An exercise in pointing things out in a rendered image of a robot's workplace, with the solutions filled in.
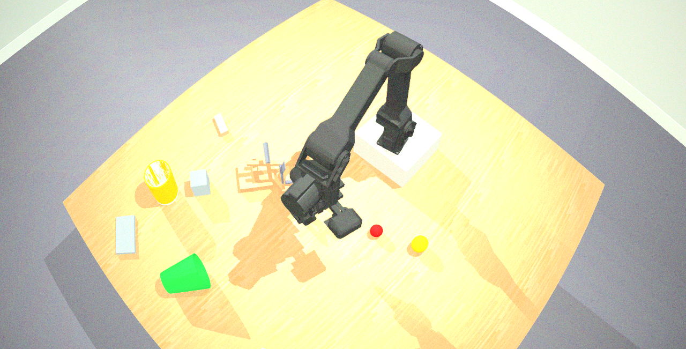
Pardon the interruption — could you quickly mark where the yellow cup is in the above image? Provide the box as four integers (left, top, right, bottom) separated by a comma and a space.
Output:
144, 160, 178, 205

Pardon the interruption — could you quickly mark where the green tapered cup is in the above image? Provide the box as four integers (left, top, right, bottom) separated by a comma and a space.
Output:
160, 253, 211, 294

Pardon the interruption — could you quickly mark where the red ball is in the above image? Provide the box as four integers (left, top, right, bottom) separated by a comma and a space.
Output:
370, 225, 383, 237

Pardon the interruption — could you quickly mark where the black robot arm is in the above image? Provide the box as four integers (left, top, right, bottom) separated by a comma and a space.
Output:
280, 31, 424, 226

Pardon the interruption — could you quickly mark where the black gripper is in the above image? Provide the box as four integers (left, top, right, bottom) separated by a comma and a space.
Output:
290, 167, 362, 239

